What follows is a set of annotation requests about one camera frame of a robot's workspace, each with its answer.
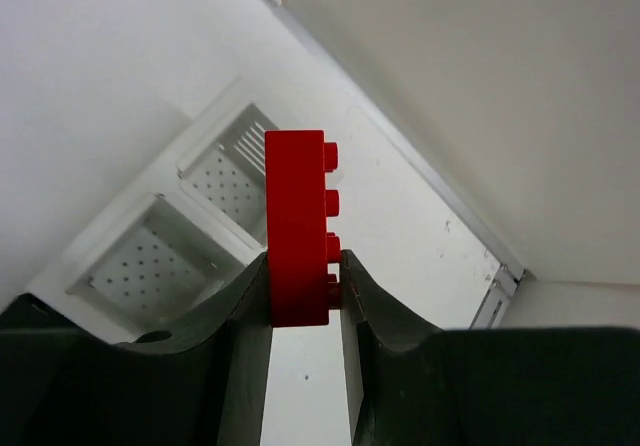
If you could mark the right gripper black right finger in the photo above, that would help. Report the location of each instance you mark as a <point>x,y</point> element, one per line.
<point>411,383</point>

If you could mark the white double-bin container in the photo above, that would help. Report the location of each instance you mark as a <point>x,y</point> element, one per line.
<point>183,231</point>

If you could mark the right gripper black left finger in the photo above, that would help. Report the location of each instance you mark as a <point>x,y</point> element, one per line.
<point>198,380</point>

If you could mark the aluminium rail at table edge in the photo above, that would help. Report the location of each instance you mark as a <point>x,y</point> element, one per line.
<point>506,280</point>

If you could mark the red long lego brick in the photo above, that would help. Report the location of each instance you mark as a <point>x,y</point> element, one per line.
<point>300,248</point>

